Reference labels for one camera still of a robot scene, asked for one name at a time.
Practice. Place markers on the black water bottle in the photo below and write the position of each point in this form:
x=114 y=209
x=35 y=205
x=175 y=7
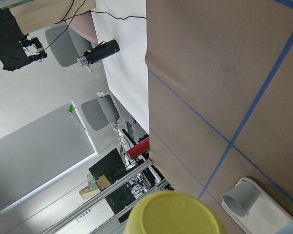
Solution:
x=100 y=52

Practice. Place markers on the light blue cup back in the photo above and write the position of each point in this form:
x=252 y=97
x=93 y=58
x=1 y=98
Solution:
x=287 y=229

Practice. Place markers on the red cylinder bottle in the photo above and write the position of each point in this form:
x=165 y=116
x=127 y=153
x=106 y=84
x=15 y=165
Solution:
x=139 y=149

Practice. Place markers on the grey office chair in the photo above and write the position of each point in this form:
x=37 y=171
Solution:
x=100 y=112
x=66 y=45

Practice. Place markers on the yellow plastic cup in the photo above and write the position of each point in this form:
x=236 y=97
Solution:
x=170 y=212

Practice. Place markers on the grey plastic cup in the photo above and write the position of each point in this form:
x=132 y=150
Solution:
x=241 y=198

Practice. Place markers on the cream plastic tray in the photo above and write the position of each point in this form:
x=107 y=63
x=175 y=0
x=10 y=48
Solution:
x=265 y=217

